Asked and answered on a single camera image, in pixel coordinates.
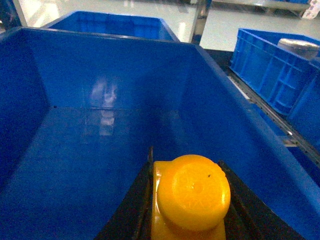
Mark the blue ribbed crate right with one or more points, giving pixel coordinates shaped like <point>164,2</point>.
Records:
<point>288,82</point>

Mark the yellow two-stud toy block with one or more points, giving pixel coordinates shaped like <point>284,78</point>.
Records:
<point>190,199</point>

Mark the blue bin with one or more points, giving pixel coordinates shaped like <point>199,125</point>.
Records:
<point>79,112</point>
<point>114,24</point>

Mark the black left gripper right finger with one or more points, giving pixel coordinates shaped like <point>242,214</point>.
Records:
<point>248,217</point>

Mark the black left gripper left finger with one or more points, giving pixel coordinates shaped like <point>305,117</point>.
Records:
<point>133,218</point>

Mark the blue bin upper left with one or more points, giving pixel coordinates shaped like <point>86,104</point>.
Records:
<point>79,112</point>

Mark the stainless steel rack frame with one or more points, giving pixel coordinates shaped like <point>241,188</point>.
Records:
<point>201,14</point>

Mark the far blue bin behind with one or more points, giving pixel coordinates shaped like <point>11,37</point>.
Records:
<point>114,24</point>

